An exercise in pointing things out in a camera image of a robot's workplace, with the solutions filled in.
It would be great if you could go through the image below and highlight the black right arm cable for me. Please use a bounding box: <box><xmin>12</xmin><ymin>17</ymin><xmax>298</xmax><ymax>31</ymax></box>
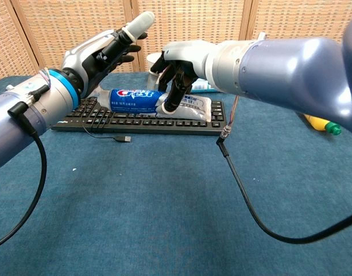
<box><xmin>215</xmin><ymin>94</ymin><xmax>352</xmax><ymax>244</ymax></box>

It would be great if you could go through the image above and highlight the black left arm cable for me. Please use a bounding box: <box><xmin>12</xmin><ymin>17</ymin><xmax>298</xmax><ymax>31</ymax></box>
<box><xmin>0</xmin><ymin>85</ymin><xmax>52</xmax><ymax>250</ymax></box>

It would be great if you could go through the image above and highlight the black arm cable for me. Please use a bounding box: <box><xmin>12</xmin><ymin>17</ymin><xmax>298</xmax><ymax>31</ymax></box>
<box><xmin>0</xmin><ymin>85</ymin><xmax>52</xmax><ymax>250</ymax></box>
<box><xmin>215</xmin><ymin>94</ymin><xmax>352</xmax><ymax>244</ymax></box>

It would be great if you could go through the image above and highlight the blue and white toothpaste tube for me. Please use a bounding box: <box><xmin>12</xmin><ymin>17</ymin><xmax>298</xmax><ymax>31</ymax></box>
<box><xmin>94</xmin><ymin>88</ymin><xmax>213</xmax><ymax>121</ymax></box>

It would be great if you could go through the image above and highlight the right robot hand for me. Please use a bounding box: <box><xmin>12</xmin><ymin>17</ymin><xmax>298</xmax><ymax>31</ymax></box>
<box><xmin>150</xmin><ymin>40</ymin><xmax>220</xmax><ymax>114</ymax></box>

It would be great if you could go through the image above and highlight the yellow bottle with green cap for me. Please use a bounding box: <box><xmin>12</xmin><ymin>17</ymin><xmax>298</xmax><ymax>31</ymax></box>
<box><xmin>303</xmin><ymin>113</ymin><xmax>342</xmax><ymax>136</ymax></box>

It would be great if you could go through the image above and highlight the black computer keyboard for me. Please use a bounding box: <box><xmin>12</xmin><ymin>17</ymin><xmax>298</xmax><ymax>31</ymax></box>
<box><xmin>51</xmin><ymin>96</ymin><xmax>230</xmax><ymax>137</ymax></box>

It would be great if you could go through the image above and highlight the white paper cup with flower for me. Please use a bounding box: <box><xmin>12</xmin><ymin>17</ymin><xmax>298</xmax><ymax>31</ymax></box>
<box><xmin>146</xmin><ymin>53</ymin><xmax>165</xmax><ymax>91</ymax></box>

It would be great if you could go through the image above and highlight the woven wooden folding screen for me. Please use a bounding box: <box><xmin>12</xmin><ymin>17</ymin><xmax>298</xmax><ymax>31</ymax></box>
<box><xmin>0</xmin><ymin>0</ymin><xmax>352</xmax><ymax>84</ymax></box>

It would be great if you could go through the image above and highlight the blue table cloth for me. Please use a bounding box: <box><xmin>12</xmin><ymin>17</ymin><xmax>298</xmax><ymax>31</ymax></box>
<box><xmin>0</xmin><ymin>67</ymin><xmax>352</xmax><ymax>276</ymax></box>

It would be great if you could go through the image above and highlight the plastic food wrap roll box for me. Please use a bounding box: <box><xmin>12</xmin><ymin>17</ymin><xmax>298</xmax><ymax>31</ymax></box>
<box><xmin>189</xmin><ymin>79</ymin><xmax>223</xmax><ymax>94</ymax></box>

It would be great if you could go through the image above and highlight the black keyboard USB cable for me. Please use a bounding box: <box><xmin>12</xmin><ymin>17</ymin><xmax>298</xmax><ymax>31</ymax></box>
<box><xmin>81</xmin><ymin>106</ymin><xmax>132</xmax><ymax>144</ymax></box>

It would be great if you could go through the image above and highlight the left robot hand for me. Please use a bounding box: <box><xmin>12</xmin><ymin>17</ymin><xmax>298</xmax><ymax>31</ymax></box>
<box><xmin>60</xmin><ymin>11</ymin><xmax>156</xmax><ymax>100</ymax></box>

